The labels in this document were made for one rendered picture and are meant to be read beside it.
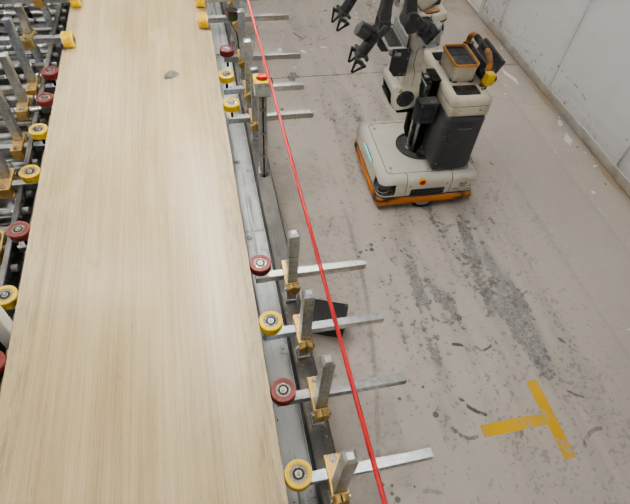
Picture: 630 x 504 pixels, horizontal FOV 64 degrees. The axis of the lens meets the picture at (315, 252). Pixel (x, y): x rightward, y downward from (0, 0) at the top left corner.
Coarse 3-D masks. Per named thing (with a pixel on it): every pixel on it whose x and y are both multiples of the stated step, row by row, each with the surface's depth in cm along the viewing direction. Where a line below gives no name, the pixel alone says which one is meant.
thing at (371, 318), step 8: (376, 312) 183; (328, 320) 180; (344, 320) 180; (352, 320) 181; (360, 320) 181; (368, 320) 181; (376, 320) 182; (288, 328) 177; (312, 328) 177; (320, 328) 178; (328, 328) 179; (272, 336) 175; (280, 336) 176; (288, 336) 178
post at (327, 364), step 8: (320, 360) 137; (328, 360) 135; (320, 368) 139; (328, 368) 136; (320, 376) 141; (328, 376) 140; (320, 384) 143; (328, 384) 144; (320, 392) 148; (328, 392) 149; (320, 400) 152
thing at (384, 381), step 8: (384, 376) 166; (392, 376) 166; (400, 376) 167; (336, 384) 163; (344, 384) 164; (360, 384) 164; (368, 384) 164; (376, 384) 164; (384, 384) 165; (392, 384) 166; (400, 384) 168; (296, 392) 161; (304, 392) 161; (336, 392) 162; (344, 392) 163; (296, 400) 160; (304, 400) 161
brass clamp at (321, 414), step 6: (306, 384) 166; (312, 384) 162; (312, 390) 160; (312, 396) 159; (312, 402) 158; (312, 408) 159; (318, 408) 157; (324, 408) 157; (312, 414) 157; (318, 414) 156; (324, 414) 156; (330, 414) 158; (318, 420) 158; (324, 420) 159
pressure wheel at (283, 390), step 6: (282, 378) 157; (276, 384) 155; (282, 384) 156; (288, 384) 156; (294, 384) 156; (270, 390) 154; (276, 390) 154; (282, 390) 154; (288, 390) 155; (294, 390) 154; (276, 396) 153; (282, 396) 153; (288, 396) 153; (294, 396) 154; (276, 402) 153; (282, 402) 152; (288, 402) 153
